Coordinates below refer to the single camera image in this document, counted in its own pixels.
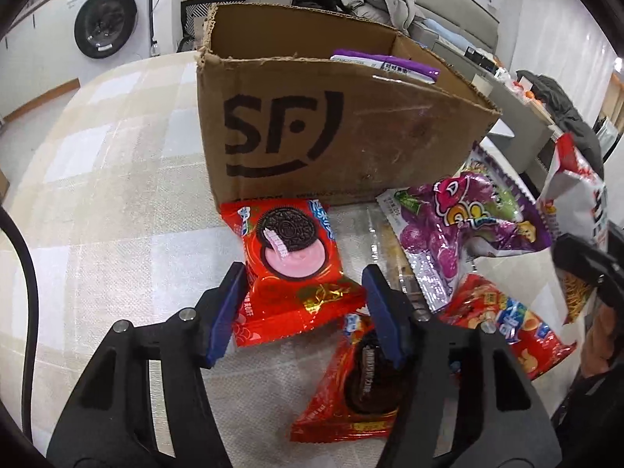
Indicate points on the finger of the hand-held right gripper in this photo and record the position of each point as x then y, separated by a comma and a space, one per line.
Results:
580, 258

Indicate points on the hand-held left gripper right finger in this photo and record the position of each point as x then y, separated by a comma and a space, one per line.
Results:
385, 317

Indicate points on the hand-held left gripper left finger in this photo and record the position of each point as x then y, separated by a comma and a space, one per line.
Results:
226, 317

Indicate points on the white noodle snack bag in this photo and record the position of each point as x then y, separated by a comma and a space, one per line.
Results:
575, 195

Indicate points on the red pink-cream cookie packet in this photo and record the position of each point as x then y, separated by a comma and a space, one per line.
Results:
312, 302

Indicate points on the clear cracker packet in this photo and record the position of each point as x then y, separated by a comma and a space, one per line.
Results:
385, 234

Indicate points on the red chocolate cookie packet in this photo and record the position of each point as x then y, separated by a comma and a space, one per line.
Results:
336, 399

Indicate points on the purple grape gummy bag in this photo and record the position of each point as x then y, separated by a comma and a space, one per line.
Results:
438, 234

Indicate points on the red chips bag blue label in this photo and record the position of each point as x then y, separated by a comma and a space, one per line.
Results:
492, 321

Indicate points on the brown cardboard box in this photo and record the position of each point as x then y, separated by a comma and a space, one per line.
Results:
390, 146

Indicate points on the purple snack bag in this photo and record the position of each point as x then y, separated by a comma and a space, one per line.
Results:
360, 54

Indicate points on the person's right forearm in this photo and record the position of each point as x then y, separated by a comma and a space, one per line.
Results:
594, 414

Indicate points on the person's right hand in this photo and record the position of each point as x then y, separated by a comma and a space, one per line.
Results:
598, 346

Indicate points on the dark coat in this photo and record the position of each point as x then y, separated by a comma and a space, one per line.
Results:
560, 107

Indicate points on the black box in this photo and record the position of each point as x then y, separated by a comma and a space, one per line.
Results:
480, 56

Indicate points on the light blue pillow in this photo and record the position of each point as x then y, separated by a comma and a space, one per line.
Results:
431, 29

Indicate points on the small clear bottle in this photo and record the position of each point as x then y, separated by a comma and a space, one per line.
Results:
155, 48

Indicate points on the black patterned basket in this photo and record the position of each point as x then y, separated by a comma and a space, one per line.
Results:
192, 14

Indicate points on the grey clothes pile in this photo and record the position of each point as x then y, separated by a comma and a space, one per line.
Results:
380, 0

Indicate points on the white washing machine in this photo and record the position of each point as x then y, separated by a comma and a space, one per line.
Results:
105, 22

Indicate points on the white kitchen base cabinet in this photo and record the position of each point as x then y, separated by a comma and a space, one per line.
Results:
34, 48

